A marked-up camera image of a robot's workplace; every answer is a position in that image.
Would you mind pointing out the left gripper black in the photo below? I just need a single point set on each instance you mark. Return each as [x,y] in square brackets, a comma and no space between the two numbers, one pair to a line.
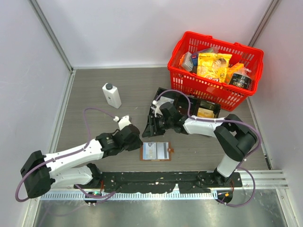
[137,144]

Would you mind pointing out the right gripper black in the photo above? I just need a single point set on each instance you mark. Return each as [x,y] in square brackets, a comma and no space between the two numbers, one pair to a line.
[151,130]

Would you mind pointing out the brown leather card holder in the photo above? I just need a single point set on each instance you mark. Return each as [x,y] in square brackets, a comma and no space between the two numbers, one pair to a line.
[170,150]

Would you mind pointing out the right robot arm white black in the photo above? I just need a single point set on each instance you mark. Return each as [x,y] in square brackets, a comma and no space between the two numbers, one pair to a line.
[235,138]

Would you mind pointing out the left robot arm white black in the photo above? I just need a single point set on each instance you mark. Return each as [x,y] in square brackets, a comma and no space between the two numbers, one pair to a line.
[40,172]

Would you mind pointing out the card with black stripe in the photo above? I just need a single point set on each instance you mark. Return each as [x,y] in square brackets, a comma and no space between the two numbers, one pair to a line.
[162,150]

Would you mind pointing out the yellow cards stack in tray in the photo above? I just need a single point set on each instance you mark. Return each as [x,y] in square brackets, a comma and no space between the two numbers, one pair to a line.
[205,113]

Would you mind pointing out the white bottle grey cap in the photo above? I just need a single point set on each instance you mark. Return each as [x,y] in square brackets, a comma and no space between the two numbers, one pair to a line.
[112,95]

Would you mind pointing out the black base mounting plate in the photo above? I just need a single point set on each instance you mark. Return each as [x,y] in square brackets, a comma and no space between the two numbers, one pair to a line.
[162,182]

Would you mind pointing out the grey carton box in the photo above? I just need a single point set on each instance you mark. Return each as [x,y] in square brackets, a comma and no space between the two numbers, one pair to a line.
[186,62]

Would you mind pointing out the yellow snack bag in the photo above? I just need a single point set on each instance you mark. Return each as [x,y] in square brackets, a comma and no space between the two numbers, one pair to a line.
[213,66]

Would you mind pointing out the red plastic shopping basket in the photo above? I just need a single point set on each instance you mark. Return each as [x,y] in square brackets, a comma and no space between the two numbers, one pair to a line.
[228,96]

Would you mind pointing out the orange snack packet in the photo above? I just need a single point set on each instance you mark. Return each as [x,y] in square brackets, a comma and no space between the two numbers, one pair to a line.
[232,70]

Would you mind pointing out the black round can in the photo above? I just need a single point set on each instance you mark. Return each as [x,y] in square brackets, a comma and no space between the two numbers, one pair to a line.
[241,80]

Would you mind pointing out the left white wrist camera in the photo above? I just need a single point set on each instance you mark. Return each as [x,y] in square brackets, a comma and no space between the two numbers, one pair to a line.
[122,122]

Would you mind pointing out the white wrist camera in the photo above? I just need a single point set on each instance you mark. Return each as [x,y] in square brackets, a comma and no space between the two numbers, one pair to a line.
[122,122]
[155,106]

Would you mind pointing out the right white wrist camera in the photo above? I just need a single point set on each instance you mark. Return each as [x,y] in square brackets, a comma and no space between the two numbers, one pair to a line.
[155,106]

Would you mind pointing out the white slotted cable duct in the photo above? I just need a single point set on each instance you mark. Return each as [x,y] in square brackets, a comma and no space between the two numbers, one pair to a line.
[174,195]

